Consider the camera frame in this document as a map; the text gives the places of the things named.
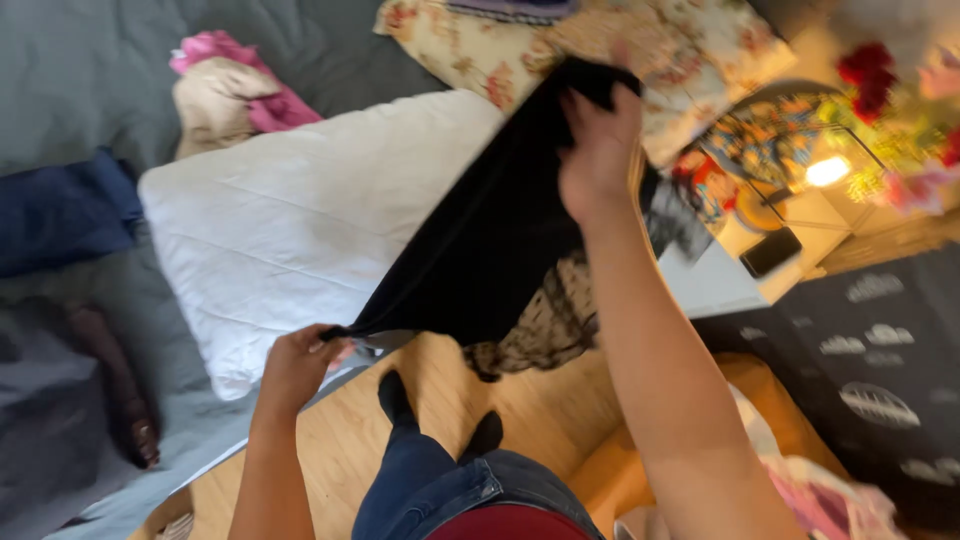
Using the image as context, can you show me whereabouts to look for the person's left hand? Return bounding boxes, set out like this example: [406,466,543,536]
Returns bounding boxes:
[258,324,355,421]

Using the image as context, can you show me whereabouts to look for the pink and white clothes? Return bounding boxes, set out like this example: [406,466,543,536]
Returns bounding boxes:
[731,382,909,540]

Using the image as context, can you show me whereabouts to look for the person's black sock foot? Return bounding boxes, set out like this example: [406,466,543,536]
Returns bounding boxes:
[376,369,421,432]
[459,409,505,462]

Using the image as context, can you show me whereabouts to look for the navy blue folded garment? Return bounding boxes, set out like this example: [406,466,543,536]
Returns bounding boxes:
[0,147,145,280]

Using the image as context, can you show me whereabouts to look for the white bedside table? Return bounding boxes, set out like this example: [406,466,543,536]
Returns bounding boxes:
[656,187,856,320]

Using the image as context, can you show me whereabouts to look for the purple striped cloth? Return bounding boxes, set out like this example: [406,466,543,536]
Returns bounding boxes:
[446,0,580,25]

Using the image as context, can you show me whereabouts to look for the grey bed sheet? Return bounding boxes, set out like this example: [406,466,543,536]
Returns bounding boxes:
[0,0,451,540]

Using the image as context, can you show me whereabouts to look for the dark brown garment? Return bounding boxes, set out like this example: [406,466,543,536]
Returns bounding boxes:
[66,301,162,472]

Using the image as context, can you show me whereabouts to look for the orange laundry basket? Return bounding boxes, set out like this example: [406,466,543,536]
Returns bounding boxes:
[564,351,852,540]

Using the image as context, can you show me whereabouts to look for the pink garment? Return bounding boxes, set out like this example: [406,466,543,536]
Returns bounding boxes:
[168,30,324,135]

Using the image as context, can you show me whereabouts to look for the beige garment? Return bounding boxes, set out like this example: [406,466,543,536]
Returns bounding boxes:
[172,57,282,160]

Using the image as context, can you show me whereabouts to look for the floral patterned pillow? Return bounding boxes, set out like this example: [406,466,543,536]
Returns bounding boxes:
[372,0,798,170]

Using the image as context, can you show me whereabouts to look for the black garment with lace hem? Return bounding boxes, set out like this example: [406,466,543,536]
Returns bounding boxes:
[321,56,661,384]

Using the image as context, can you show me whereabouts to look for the white quilted pillow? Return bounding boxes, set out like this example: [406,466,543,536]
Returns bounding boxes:
[137,88,507,402]

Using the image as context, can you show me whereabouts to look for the person's dark red shirt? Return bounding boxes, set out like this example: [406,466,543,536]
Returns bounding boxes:
[423,504,595,540]

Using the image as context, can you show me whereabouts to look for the colourful patterned bag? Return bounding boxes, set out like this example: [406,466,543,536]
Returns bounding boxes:
[671,91,849,234]

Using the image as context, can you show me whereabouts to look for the black printed fabric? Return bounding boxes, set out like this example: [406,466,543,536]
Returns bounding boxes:
[690,243,960,534]

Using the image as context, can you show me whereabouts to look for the lit table lamp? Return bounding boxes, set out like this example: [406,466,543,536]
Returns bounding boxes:
[780,123,890,215]

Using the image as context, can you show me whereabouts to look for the person's blue jeans legs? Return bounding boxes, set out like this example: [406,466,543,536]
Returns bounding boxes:
[351,420,607,540]

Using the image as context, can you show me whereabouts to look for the black smartphone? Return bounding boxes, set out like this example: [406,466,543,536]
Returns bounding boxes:
[738,226,804,280]

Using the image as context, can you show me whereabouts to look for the bunch of artificial flowers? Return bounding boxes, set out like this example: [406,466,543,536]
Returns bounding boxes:
[825,0,960,219]

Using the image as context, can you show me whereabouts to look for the person's right hand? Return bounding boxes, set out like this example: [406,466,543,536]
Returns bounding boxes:
[556,41,646,226]

